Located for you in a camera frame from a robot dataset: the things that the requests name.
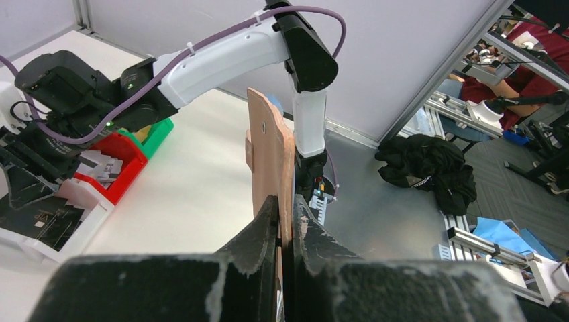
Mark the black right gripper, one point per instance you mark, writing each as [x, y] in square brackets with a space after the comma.
[34, 163]

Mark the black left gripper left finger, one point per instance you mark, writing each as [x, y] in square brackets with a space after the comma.
[235, 283]

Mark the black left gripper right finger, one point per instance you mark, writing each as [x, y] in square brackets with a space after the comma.
[333, 283]

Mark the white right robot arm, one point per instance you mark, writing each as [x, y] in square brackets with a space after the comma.
[73, 106]

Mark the black cards stack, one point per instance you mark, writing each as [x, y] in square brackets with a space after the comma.
[51, 221]

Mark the white cards stack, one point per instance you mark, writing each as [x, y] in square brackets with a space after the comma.
[103, 168]

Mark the white plastic bin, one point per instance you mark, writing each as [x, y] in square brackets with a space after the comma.
[79, 194]

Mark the red plastic bin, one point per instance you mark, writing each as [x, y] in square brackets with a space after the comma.
[118, 146]

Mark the green plastic bin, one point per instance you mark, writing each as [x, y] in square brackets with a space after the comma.
[150, 138]

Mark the black clothing pile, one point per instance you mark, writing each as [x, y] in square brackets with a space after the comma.
[429, 163]

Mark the person in red shirt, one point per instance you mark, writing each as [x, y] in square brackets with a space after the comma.
[522, 83]

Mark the white slotted cable duct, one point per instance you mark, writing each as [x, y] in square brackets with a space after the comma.
[318, 205]

